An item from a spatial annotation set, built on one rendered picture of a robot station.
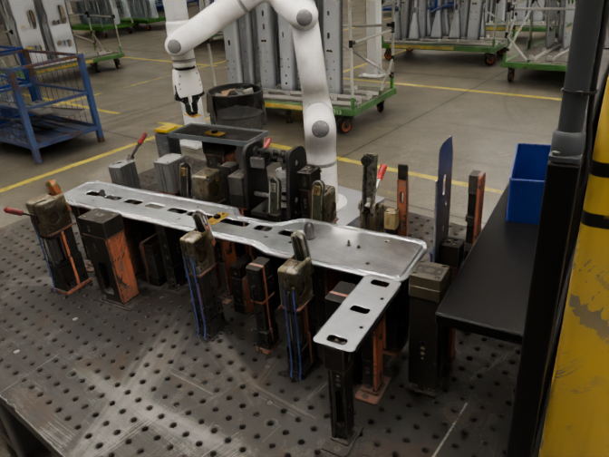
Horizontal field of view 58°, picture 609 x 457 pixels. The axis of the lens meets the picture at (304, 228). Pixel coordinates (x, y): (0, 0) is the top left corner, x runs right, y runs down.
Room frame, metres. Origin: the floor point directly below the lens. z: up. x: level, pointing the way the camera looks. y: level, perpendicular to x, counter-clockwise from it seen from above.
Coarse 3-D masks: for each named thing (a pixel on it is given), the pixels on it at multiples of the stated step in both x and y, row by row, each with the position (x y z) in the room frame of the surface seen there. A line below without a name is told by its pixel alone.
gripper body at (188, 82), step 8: (176, 72) 2.03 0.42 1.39; (184, 72) 2.03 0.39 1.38; (192, 72) 2.05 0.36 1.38; (176, 80) 2.02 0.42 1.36; (184, 80) 2.03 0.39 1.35; (192, 80) 2.05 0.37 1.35; (200, 80) 2.07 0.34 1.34; (184, 88) 2.03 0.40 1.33; (192, 88) 2.05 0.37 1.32; (200, 88) 2.07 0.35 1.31; (184, 96) 2.03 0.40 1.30
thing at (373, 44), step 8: (368, 0) 8.17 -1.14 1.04; (376, 0) 8.11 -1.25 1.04; (368, 8) 8.17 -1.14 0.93; (376, 8) 8.11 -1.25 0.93; (368, 16) 8.17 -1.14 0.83; (376, 16) 8.11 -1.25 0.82; (368, 32) 8.17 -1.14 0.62; (376, 32) 8.10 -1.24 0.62; (368, 40) 8.17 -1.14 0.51; (376, 40) 8.10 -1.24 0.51; (368, 48) 8.18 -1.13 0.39; (376, 48) 8.10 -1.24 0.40; (368, 56) 8.18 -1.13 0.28; (376, 56) 8.10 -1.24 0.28; (368, 64) 8.18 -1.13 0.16; (376, 64) 8.11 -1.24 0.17; (368, 72) 8.18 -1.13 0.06; (376, 72) 8.10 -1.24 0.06
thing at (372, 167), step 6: (366, 156) 1.45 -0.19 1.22; (372, 156) 1.46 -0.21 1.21; (366, 162) 1.44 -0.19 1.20; (372, 162) 1.46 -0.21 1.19; (366, 168) 1.48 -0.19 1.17; (372, 168) 1.46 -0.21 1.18; (366, 174) 1.47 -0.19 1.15; (372, 174) 1.45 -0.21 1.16; (366, 180) 1.47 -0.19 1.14; (372, 180) 1.45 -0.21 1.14; (366, 186) 1.47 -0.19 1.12; (372, 186) 1.45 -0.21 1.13; (366, 192) 1.47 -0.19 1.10; (372, 192) 1.45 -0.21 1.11; (366, 198) 1.47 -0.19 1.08; (372, 198) 1.44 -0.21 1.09; (372, 204) 1.44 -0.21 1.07
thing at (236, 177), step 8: (232, 176) 1.74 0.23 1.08; (240, 176) 1.74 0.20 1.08; (232, 184) 1.74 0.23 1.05; (240, 184) 1.72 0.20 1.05; (232, 192) 1.74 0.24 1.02; (240, 192) 1.72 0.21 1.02; (232, 200) 1.74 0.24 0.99; (240, 200) 1.73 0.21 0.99; (240, 208) 1.73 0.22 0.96; (248, 216) 1.73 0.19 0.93; (240, 224) 1.75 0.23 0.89; (248, 224) 1.73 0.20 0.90; (240, 248) 1.75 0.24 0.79; (240, 256) 1.75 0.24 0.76
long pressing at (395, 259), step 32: (64, 192) 1.92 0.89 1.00; (96, 192) 1.90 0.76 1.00; (128, 192) 1.86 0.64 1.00; (160, 224) 1.59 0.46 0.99; (192, 224) 1.55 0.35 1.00; (224, 224) 1.54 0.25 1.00; (256, 224) 1.52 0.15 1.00; (288, 224) 1.50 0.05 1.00; (320, 224) 1.48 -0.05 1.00; (288, 256) 1.31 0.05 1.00; (320, 256) 1.29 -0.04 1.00; (352, 256) 1.28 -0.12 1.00; (384, 256) 1.26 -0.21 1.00; (416, 256) 1.25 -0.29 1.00
